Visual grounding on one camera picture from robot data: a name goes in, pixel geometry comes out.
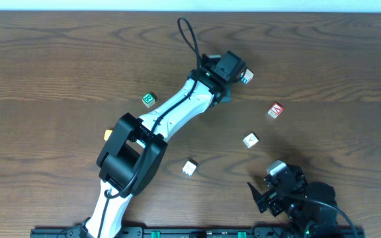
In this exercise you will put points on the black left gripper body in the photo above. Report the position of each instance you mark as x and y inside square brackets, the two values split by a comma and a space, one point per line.
[227, 96]

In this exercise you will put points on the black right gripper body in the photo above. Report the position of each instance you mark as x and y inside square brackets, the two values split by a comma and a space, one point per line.
[268, 197]

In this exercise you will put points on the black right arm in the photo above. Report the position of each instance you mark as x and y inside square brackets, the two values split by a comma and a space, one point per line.
[311, 207]

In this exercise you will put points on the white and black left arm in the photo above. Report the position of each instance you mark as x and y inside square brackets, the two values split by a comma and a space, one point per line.
[133, 152]

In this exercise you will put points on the white block blue side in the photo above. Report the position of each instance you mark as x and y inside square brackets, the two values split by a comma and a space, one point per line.
[246, 76]

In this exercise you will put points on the white block orange letter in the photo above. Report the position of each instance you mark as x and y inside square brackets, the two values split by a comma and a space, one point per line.
[250, 140]

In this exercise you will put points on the red letter A block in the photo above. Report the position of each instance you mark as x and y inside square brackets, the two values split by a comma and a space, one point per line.
[275, 110]

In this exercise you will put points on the plain white wooden block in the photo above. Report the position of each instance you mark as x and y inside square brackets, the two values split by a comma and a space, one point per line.
[190, 167]

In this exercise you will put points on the green letter R block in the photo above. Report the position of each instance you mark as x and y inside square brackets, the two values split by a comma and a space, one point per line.
[149, 99]

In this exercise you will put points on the yellow letter block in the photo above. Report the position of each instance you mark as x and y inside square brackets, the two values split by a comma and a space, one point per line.
[107, 134]

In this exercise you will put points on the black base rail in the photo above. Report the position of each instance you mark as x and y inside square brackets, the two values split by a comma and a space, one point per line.
[140, 232]

